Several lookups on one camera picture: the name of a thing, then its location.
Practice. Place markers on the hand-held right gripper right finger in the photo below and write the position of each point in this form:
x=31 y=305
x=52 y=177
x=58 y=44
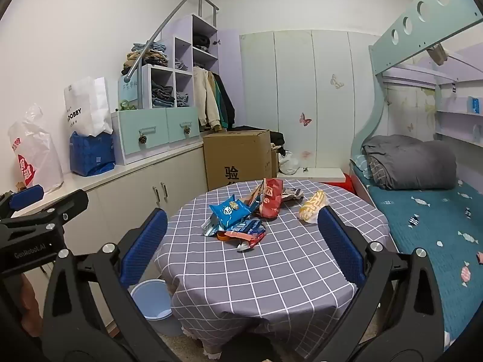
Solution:
x=339 y=245

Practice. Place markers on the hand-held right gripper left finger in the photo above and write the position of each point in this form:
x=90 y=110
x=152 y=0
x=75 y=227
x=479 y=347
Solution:
x=145 y=245

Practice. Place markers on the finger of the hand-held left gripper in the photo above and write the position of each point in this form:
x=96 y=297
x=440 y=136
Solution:
x=26 y=198
x=56 y=211

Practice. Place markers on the yellow striped snack packet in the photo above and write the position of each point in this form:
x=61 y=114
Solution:
x=311 y=205

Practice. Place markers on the light blue plastic bin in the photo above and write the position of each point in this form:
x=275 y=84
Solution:
x=151 y=298

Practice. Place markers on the red paper snack bag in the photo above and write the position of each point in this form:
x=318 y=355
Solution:
x=269 y=200

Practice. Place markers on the blue panda snack packet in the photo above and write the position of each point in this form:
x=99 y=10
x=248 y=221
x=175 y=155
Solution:
x=226 y=213

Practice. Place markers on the person's left forearm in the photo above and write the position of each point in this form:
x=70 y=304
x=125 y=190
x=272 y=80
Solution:
x=32 y=305

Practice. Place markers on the white red plastic bag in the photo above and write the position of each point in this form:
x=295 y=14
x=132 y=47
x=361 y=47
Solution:
x=37 y=147

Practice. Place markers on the beige low cabinet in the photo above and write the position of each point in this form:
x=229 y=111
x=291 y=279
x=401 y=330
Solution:
x=124 y=192

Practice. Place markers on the red plastic stool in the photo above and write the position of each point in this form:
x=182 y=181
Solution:
x=341 y=186

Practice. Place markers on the blue woven bag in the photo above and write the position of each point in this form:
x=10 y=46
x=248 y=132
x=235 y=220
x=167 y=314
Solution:
x=90 y=154

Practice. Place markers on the silver foil wrapper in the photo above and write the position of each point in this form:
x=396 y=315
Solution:
x=210 y=228

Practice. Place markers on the brown paper wrapper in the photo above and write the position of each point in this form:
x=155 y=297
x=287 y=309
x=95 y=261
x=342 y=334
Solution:
x=292 y=193

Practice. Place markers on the white low board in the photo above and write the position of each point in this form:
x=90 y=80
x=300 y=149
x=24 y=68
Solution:
x=326 y=175

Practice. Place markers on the orange wrapper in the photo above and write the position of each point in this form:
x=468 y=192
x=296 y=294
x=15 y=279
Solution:
x=225 y=236

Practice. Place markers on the blue plaid pillow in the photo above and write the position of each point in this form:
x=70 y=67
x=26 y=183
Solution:
x=363 y=166

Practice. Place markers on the grey checkered tablecloth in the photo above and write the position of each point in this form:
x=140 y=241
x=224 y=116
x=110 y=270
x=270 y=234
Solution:
x=264 y=279

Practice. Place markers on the teal printed bed sheet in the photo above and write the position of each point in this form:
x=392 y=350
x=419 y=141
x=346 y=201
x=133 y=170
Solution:
x=426 y=241

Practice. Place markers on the red white wrapper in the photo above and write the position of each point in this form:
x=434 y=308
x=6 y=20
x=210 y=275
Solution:
x=251 y=243

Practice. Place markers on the blue red snack wrapper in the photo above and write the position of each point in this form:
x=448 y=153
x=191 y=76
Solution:
x=247 y=228

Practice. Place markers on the small white plastic bag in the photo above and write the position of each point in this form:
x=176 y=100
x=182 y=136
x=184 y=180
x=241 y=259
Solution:
x=288 y=164

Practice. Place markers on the grey pillow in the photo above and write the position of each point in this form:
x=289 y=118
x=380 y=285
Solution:
x=411 y=162

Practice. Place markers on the wide teal drawer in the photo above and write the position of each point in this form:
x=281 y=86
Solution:
x=143 y=132

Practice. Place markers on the white paper bag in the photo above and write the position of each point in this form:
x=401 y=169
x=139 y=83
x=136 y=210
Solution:
x=86 y=101

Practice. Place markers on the narrow teal drawer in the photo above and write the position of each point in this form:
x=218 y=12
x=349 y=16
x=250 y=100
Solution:
x=183 y=124

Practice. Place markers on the large cardboard box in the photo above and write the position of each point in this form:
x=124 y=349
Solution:
x=234 y=154

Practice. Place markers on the pink butterfly sticker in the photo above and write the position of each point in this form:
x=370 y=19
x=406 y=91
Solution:
x=305 y=118

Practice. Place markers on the light blue storage box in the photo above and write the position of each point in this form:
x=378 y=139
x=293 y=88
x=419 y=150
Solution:
x=128 y=90

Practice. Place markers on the white wardrobe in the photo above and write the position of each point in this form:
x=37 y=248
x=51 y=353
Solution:
x=324 y=101

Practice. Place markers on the folded dark jeans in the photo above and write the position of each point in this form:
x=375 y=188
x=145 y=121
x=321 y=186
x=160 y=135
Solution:
x=162 y=96

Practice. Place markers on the beige hanging jacket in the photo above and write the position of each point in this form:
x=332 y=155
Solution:
x=205 y=94

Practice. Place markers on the cream butterfly sticker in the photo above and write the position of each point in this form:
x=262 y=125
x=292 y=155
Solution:
x=337 y=82

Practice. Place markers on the green hanging jacket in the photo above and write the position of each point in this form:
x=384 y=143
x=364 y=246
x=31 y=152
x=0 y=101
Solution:
x=219 y=98

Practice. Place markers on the black hanging jacket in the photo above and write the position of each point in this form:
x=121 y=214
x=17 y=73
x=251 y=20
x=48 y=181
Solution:
x=228 y=101

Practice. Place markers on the stack of folded clothes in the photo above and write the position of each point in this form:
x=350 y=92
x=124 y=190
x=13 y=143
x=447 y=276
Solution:
x=149 y=56

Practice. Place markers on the small blue box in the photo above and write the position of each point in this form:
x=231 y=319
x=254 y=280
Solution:
x=473 y=104

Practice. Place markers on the lavender stair cabinet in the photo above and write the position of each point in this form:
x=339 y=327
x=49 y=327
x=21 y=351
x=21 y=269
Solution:
x=183 y=45

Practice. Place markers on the black folded clothes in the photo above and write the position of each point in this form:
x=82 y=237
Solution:
x=202 y=41

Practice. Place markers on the small grey hanging object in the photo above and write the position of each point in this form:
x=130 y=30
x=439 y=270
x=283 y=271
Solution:
x=437 y=53

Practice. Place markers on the metal handrail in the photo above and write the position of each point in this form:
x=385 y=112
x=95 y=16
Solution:
x=166 y=22

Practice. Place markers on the teal bunk bed frame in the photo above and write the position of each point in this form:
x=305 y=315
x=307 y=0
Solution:
x=396 y=41

